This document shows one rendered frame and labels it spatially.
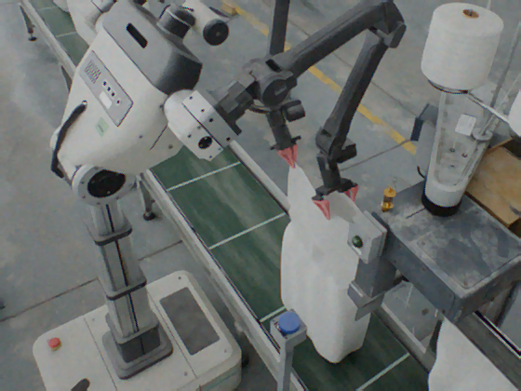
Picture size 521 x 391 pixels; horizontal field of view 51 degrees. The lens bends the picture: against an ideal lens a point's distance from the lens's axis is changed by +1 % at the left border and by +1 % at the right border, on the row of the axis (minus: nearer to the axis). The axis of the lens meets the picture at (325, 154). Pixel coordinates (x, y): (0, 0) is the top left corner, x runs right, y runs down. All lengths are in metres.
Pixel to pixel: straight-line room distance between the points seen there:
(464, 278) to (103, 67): 1.01
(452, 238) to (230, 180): 1.64
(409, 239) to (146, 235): 2.00
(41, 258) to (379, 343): 1.72
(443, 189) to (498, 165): 0.29
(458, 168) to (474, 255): 0.20
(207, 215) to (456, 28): 1.60
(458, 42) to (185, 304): 1.59
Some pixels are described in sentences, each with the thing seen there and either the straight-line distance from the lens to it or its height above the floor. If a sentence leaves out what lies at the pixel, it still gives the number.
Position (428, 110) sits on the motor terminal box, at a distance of 1.64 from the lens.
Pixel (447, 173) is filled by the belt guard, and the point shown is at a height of 1.42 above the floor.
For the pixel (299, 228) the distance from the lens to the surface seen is 1.87.
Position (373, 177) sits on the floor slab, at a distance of 3.33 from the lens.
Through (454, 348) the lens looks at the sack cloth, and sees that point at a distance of 1.53.
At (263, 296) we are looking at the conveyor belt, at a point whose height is 0.38.
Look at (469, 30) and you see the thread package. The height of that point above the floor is 1.68.
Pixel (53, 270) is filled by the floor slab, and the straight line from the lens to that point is 2.95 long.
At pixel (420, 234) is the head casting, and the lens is 1.21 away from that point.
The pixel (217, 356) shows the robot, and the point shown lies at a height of 0.26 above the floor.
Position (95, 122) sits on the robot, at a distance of 1.45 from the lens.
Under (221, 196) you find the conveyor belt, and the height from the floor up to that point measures 0.38.
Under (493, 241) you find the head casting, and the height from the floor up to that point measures 1.34.
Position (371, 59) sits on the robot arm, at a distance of 1.45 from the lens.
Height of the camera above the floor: 2.21
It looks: 40 degrees down
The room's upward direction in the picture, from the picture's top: 7 degrees clockwise
